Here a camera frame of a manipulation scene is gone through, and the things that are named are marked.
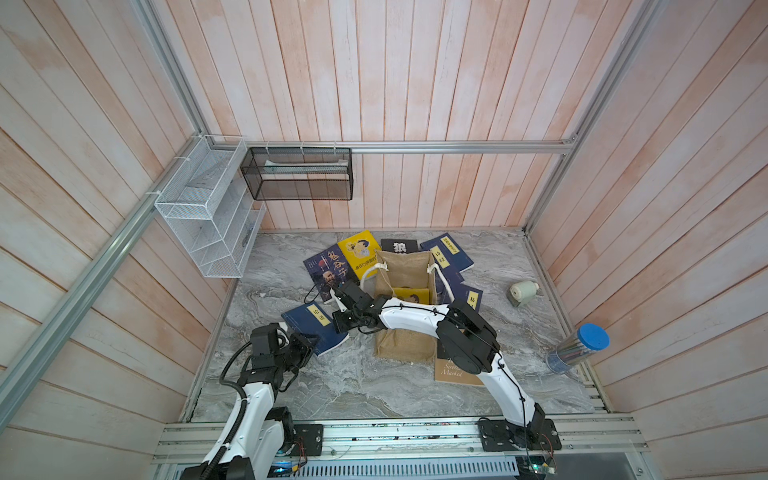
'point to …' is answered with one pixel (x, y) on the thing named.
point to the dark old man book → (328, 270)
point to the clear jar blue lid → (588, 339)
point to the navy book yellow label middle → (450, 264)
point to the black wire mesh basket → (299, 173)
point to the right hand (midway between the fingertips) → (332, 323)
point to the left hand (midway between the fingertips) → (320, 341)
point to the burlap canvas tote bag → (414, 270)
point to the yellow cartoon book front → (414, 295)
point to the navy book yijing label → (470, 296)
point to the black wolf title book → (399, 245)
